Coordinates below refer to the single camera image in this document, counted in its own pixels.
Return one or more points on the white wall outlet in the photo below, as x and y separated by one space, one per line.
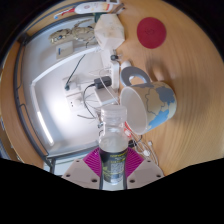
70 84
75 101

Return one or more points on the white wall box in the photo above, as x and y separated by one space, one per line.
65 50

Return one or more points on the black charger adapter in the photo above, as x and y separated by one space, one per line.
102 82

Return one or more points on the white mug with blue pattern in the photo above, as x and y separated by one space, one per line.
156 103

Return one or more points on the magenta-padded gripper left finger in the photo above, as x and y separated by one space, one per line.
78 173

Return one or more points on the clear bottle with dark label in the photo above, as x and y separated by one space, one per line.
113 150

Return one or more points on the white electric toothbrush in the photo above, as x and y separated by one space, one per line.
65 12

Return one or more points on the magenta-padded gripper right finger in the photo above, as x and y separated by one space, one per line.
146 172

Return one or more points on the flat round red coaster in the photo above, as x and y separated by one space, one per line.
151 32

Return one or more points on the white rectangular power block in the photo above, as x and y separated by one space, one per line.
105 96

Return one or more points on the brown tree figurine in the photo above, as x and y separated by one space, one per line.
78 33

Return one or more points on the white power strip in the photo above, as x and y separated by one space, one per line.
115 75

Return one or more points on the grey metal desk frame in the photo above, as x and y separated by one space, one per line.
66 153

